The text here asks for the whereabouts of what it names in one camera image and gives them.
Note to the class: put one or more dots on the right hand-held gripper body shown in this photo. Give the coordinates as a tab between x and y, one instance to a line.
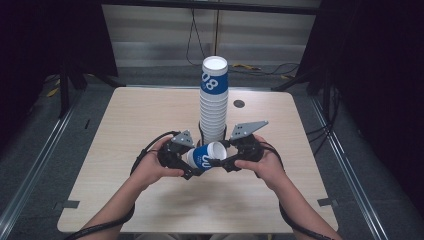
248	148

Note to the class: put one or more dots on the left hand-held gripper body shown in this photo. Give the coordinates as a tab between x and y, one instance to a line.
171	155

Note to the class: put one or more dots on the blue banded paper cup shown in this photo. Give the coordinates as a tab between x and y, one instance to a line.
205	158

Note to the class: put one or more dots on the stack of white paper cups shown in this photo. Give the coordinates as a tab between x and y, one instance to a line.
213	110

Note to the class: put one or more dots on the person's left hand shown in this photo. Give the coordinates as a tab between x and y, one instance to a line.
150	170

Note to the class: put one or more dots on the person's right hand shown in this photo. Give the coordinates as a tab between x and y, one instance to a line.
268	168

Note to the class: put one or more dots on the dark round table grommet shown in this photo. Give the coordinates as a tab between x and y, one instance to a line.
239	103

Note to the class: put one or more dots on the black metal stand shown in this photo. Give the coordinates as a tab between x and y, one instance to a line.
64	90
300	80

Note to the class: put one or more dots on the grey tape piece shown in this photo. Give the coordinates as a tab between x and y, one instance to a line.
70	204
327	202

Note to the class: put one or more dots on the yellow tape strip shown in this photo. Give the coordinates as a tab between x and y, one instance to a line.
52	92

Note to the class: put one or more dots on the black crossbar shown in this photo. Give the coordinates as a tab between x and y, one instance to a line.
213	6

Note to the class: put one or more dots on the dark curtain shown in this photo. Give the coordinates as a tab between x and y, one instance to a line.
380	83
40	40

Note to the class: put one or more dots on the metal floor rail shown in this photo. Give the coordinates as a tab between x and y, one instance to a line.
36	166
350	173

